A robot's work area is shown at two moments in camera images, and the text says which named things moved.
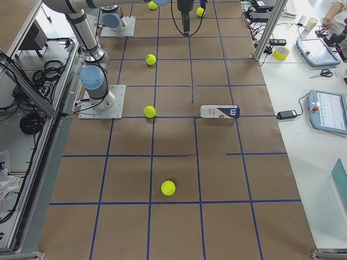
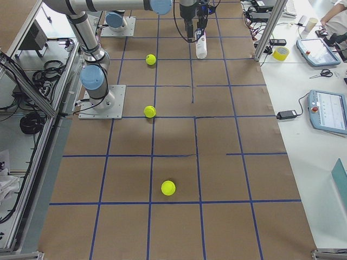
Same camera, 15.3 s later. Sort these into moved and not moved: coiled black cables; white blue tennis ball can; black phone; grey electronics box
Moved: white blue tennis ball can
Not moved: black phone; grey electronics box; coiled black cables
